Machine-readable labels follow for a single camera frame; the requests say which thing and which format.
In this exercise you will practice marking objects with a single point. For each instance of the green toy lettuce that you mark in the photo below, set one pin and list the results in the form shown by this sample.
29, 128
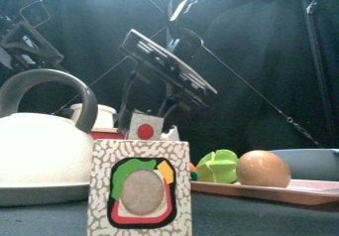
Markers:
216, 169

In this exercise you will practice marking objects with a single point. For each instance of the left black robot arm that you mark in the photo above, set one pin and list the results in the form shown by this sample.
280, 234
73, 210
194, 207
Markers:
33, 12

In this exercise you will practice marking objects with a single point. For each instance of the red toy block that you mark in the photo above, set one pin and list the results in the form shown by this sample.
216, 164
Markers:
105, 135

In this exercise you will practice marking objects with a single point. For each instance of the blue-grey pan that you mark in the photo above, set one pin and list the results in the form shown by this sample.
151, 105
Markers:
312, 164

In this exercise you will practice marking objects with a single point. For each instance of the brown egg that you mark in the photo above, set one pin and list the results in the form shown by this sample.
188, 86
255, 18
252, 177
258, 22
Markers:
262, 169

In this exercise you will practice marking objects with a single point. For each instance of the large sushi roll green filling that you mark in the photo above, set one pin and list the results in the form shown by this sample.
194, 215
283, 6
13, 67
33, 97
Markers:
140, 160

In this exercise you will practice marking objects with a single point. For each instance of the black frame pole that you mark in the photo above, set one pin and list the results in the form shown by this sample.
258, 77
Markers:
318, 64

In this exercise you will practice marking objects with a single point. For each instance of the pink wooden tray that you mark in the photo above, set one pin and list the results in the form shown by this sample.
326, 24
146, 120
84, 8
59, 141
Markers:
282, 192

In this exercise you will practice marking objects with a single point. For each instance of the small orange toy piece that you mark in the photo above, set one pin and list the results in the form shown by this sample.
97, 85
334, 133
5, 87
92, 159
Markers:
192, 168

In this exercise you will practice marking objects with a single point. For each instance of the small white toy piece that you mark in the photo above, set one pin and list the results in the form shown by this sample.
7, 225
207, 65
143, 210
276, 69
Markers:
171, 134

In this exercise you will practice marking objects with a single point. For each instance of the small sushi roll red centre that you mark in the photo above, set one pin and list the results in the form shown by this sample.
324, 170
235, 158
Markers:
144, 131

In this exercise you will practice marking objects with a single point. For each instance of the white toy pot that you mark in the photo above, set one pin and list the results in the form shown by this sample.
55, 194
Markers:
104, 117

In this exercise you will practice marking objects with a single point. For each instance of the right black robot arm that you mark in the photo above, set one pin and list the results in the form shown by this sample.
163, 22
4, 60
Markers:
187, 45

